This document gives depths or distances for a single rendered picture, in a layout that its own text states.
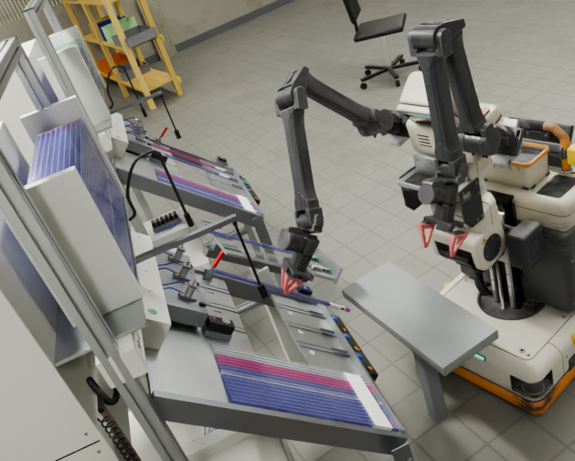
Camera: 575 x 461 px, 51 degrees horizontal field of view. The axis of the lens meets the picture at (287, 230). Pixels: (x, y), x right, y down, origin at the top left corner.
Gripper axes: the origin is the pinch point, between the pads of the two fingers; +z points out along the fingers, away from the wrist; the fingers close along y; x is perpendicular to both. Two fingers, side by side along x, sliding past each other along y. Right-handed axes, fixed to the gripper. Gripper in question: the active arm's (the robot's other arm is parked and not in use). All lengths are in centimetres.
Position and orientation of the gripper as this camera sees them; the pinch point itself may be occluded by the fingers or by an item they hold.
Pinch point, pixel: (284, 291)
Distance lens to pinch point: 189.2
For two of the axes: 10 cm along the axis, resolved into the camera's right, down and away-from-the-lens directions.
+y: 3.0, 4.4, -8.5
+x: 8.6, 2.6, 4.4
